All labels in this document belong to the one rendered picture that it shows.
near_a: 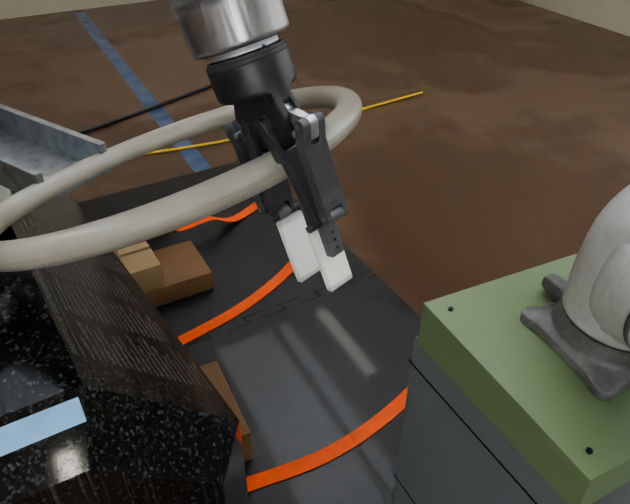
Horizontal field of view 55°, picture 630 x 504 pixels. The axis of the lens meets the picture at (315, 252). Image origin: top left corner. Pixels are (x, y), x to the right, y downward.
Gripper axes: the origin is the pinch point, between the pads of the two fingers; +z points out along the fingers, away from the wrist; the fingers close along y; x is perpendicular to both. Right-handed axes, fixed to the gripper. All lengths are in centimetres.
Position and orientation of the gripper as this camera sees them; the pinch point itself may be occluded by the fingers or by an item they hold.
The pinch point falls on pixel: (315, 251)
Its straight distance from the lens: 61.1
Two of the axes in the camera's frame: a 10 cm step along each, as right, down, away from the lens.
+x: -7.4, 4.7, -4.8
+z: 3.0, 8.7, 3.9
